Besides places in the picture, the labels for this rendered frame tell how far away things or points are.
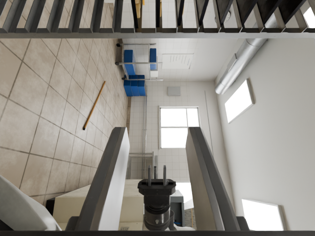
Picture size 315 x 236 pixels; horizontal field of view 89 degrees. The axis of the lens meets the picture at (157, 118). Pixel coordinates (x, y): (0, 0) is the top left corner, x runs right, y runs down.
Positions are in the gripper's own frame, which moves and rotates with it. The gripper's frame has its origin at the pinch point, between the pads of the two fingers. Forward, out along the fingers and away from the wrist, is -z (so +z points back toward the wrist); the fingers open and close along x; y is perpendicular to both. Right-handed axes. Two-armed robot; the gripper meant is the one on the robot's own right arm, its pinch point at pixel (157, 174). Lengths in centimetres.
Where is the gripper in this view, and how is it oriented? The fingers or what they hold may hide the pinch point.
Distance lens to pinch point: 55.3
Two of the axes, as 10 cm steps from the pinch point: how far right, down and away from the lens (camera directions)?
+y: 0.1, 2.0, -9.8
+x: 10.0, 0.0, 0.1
